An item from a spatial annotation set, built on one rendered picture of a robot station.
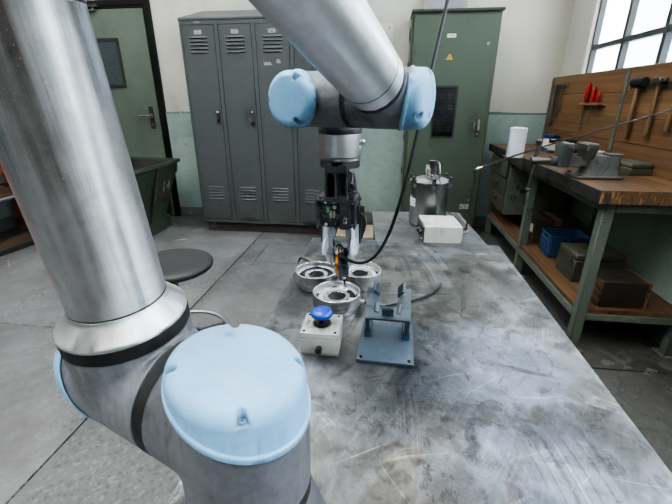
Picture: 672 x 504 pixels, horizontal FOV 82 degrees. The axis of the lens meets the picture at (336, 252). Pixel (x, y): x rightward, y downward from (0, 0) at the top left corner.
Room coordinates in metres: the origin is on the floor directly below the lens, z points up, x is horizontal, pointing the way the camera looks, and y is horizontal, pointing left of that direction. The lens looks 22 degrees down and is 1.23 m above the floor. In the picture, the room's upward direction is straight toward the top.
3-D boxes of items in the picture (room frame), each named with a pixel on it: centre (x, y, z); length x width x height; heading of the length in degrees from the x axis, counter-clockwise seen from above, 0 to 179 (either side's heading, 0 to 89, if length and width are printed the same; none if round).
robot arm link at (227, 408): (0.27, 0.09, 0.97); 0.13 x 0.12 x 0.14; 61
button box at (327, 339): (0.61, 0.03, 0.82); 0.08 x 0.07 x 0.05; 173
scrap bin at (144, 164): (3.59, 2.10, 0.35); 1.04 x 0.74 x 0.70; 83
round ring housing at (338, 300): (0.75, 0.00, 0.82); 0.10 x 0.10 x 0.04
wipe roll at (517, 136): (2.76, -1.25, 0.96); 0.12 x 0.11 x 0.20; 83
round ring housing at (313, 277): (0.87, 0.05, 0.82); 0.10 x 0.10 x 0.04
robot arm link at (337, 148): (0.69, -0.01, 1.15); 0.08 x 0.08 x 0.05
